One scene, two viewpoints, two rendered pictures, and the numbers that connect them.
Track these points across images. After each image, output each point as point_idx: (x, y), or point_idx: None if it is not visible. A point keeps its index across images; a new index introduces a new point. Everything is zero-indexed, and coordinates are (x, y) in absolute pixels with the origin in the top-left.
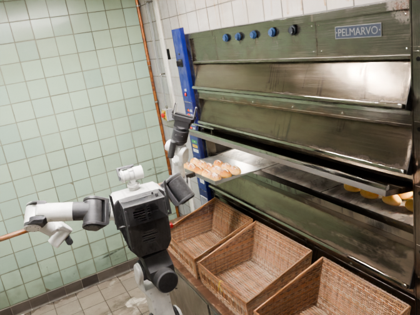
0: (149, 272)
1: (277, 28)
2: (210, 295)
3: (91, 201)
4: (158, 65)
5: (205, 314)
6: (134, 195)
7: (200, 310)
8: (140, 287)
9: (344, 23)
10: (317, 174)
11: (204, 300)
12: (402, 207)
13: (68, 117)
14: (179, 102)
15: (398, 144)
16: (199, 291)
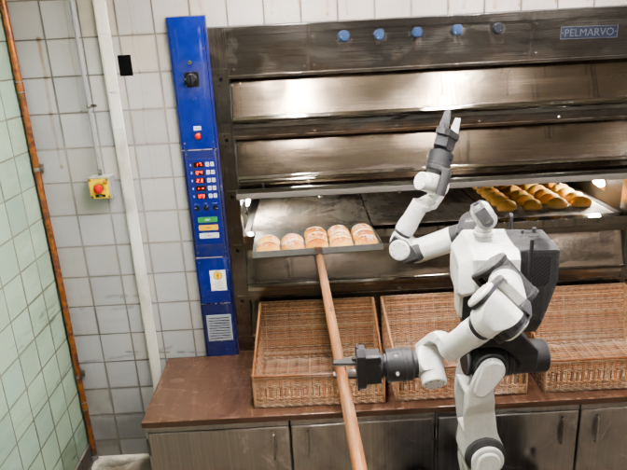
0: (537, 350)
1: (464, 25)
2: (435, 402)
3: (509, 260)
4: (86, 89)
5: (416, 441)
6: (512, 241)
7: (401, 443)
8: (487, 397)
9: (574, 23)
10: (564, 180)
11: (424, 416)
12: (570, 207)
13: None
14: (150, 156)
15: (621, 136)
16: (413, 408)
